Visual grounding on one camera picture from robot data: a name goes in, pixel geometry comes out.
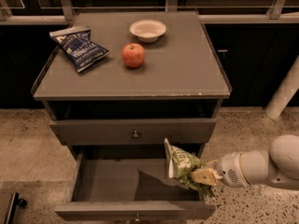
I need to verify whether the metal window railing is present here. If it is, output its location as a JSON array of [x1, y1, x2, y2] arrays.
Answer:
[[0, 0, 299, 25]]

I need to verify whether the blue vinegar chip bag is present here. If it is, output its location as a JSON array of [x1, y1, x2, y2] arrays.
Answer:
[[50, 25, 111, 73]]

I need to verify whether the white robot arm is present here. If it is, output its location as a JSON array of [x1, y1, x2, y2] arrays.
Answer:
[[191, 134, 299, 189]]

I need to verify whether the grey drawer cabinet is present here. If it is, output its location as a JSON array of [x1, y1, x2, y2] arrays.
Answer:
[[33, 11, 231, 154]]

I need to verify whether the white bowl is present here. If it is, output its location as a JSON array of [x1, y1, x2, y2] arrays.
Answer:
[[130, 20, 166, 43]]

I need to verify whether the grey open middle drawer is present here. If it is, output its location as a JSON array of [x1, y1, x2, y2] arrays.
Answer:
[[55, 149, 216, 221]]

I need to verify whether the metal middle drawer knob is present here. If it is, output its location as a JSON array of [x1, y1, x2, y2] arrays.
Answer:
[[131, 215, 142, 224]]

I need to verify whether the round metal drawer knob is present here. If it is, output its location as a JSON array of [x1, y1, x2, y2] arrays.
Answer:
[[132, 131, 140, 139]]

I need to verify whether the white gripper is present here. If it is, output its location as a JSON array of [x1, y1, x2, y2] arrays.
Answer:
[[191, 152, 249, 188]]

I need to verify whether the green jalapeno chip bag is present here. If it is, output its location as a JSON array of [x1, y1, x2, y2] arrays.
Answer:
[[164, 138, 214, 197]]

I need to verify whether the grey top drawer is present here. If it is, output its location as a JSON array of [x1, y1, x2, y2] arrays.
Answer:
[[50, 119, 216, 146]]

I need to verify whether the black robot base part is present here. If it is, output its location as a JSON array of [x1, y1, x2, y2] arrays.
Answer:
[[3, 192, 27, 224]]

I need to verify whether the red apple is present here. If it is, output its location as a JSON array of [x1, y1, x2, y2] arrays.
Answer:
[[121, 43, 145, 68]]

